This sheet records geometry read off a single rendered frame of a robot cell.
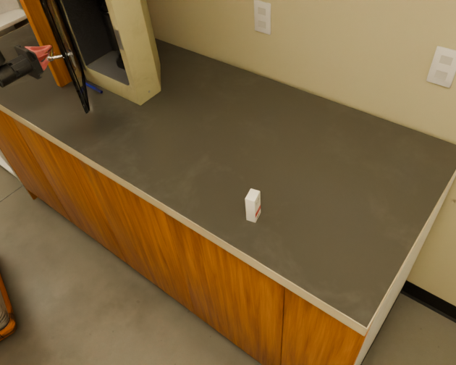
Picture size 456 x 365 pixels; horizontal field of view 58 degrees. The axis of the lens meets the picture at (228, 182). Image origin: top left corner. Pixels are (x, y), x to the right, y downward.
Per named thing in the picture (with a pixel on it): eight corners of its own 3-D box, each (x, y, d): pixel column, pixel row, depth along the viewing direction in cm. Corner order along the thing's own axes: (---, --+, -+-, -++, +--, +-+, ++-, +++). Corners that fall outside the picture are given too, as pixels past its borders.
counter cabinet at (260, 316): (113, 138, 289) (66, 13, 223) (398, 295, 194) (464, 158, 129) (32, 198, 255) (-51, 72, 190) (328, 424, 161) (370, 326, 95)
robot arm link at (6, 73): (-5, 87, 127) (3, 90, 124) (-19, 66, 123) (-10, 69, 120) (14, 77, 131) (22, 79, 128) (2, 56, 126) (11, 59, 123)
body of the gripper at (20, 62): (30, 48, 125) (9, 59, 122) (43, 77, 133) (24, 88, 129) (18, 43, 128) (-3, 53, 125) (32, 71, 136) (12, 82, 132)
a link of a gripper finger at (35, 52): (54, 42, 131) (29, 55, 126) (63, 61, 136) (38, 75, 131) (42, 36, 134) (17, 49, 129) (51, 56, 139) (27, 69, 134)
